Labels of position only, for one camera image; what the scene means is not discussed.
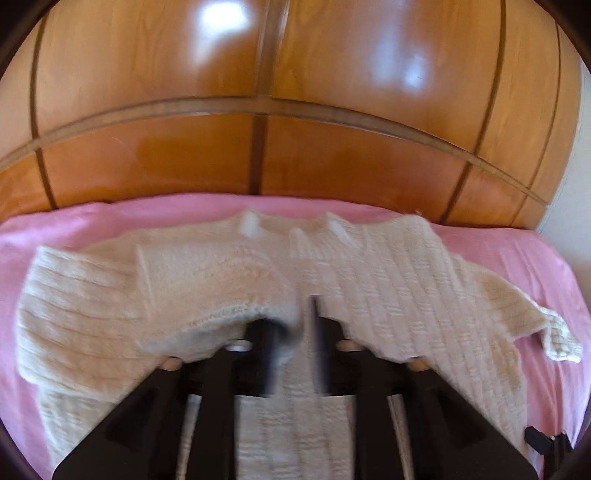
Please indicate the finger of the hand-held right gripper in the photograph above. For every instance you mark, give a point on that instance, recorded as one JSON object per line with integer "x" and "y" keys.
{"x": 535, "y": 441}

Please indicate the wooden headboard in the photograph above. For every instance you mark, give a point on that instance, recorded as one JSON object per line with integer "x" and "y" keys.
{"x": 152, "y": 74}

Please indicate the cream knit sweater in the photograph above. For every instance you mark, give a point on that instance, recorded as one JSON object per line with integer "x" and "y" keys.
{"x": 392, "y": 286}

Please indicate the pink bed sheet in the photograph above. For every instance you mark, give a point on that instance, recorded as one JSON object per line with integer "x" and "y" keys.
{"x": 508, "y": 258}

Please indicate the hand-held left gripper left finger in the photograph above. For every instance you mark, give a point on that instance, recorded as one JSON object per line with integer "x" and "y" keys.
{"x": 265, "y": 355}

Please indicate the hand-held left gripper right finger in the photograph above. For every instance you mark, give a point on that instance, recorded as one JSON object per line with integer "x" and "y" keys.
{"x": 323, "y": 355}

